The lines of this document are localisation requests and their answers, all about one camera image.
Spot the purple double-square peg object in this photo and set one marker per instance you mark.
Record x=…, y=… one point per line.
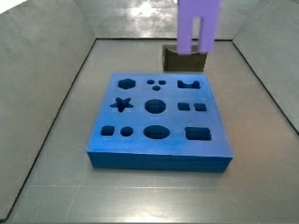
x=197, y=15

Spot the blue shape-sorter block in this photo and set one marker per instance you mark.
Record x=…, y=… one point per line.
x=160, y=124

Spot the black curved holder stand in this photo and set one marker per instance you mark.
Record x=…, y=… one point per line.
x=184, y=63

